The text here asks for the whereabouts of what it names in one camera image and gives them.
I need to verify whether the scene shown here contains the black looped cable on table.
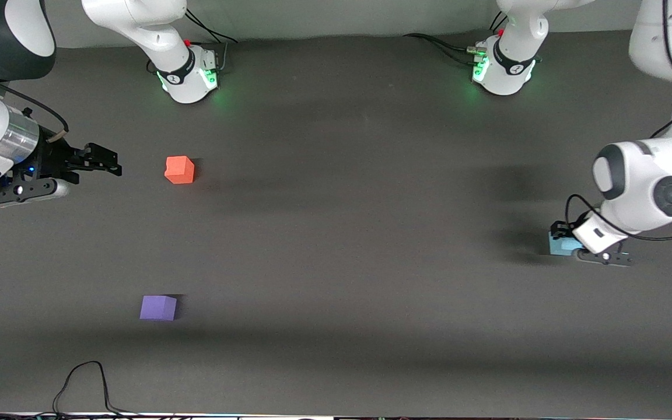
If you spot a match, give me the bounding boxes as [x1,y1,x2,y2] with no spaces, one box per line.
[52,360,139,417]

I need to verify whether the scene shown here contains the black cables at left base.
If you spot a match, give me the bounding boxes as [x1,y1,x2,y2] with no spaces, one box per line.
[402,33,480,66]

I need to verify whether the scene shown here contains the light blue foam block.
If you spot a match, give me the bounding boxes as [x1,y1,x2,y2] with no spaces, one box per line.
[548,231,583,258]

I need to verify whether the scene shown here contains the orange foam block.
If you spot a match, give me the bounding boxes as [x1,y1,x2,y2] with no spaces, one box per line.
[164,156,195,185]

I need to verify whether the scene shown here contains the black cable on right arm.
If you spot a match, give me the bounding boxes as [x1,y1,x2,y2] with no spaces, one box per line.
[0,63,70,136]

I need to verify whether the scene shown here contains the purple foam block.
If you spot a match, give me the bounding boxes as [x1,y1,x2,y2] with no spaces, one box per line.
[139,295,178,321]

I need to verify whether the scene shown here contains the black cables at base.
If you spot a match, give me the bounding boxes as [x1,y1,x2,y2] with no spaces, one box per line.
[183,8,239,45]
[402,33,480,66]

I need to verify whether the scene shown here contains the black cables at right base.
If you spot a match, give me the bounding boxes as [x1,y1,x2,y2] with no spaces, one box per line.
[183,8,239,45]

